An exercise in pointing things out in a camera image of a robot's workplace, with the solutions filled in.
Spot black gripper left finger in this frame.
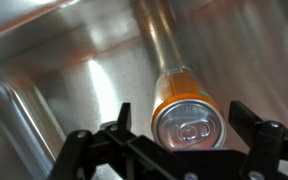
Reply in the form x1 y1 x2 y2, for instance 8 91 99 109
48 102 198 180

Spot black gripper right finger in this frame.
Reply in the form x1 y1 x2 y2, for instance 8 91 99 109
228 100 288 180

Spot orange soda can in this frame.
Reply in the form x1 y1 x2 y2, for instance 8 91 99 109
151 66 228 152

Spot stainless steel sink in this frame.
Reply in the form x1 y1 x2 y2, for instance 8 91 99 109
0 0 288 180

